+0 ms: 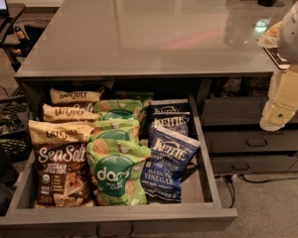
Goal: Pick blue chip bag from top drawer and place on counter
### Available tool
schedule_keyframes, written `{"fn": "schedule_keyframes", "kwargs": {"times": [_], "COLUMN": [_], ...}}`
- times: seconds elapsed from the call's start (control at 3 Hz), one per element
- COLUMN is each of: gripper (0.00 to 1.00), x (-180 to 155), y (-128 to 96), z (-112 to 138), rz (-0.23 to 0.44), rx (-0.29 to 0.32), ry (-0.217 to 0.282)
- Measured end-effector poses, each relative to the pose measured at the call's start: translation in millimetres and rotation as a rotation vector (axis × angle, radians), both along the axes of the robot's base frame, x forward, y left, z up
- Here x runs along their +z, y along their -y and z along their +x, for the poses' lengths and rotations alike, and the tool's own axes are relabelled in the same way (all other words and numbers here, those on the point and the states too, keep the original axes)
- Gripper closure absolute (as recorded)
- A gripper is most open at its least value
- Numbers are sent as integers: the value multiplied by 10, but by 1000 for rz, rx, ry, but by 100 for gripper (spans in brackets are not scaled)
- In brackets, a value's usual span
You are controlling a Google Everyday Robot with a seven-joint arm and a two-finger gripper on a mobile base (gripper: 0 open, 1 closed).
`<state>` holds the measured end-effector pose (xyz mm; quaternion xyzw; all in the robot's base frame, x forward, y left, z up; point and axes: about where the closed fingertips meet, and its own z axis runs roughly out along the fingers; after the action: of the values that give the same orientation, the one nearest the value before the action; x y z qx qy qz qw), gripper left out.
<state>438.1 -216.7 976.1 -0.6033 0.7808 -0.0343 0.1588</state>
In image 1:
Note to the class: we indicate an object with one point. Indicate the closed grey drawer middle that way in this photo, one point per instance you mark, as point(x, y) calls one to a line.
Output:
point(252, 141)

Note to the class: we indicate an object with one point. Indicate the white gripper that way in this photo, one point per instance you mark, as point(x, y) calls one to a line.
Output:
point(294, 39)

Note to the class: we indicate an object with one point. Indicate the middle green Dang chip bag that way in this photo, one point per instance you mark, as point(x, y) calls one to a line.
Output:
point(117, 129)

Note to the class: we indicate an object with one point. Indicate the open grey top drawer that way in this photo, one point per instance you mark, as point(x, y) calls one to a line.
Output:
point(200, 208)

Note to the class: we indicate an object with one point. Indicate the blue kettle chip bag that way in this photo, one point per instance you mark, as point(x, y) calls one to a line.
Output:
point(177, 122)
point(171, 152)
point(169, 106)

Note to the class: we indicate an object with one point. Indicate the closed grey drawer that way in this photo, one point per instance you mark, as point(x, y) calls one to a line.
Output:
point(252, 141)
point(220, 111)
point(254, 164)

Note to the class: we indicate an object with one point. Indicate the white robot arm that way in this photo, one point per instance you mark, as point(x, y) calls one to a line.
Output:
point(287, 44)

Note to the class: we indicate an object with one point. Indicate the closed grey drawer upper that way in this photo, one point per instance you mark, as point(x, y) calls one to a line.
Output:
point(220, 111)

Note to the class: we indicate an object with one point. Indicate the grey cabinet counter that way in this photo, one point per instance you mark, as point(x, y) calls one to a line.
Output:
point(143, 38)

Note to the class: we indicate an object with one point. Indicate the rear green Dang chip bag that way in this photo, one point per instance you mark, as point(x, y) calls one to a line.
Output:
point(118, 109)

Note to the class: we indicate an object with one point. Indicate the black white fiducial marker board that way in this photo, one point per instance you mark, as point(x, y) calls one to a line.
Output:
point(278, 60)

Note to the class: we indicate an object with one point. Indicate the closed grey drawer lower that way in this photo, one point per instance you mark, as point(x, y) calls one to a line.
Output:
point(254, 164)

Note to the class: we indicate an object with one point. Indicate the dark side desk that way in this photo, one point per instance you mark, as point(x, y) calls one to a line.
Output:
point(15, 11)

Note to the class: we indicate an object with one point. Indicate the late july chip bag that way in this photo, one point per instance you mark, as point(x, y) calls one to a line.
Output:
point(67, 114)
point(59, 96)
point(61, 163)

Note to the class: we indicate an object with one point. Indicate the middle Late July chip bag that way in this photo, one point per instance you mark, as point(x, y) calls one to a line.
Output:
point(67, 114)

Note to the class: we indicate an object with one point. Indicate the front green Dang chip bag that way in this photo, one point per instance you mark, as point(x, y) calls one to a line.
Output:
point(117, 166)

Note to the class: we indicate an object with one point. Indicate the green dang chip bag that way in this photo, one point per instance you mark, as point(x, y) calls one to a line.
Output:
point(117, 166)
point(117, 129)
point(118, 109)

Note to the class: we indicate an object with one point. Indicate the rear Late July chip bag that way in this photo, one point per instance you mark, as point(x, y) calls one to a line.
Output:
point(59, 96)

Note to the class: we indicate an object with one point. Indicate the front Late July chip bag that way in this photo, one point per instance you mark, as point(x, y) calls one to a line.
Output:
point(61, 163)

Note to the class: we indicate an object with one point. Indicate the black wire crate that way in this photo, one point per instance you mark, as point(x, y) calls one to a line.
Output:
point(14, 138)

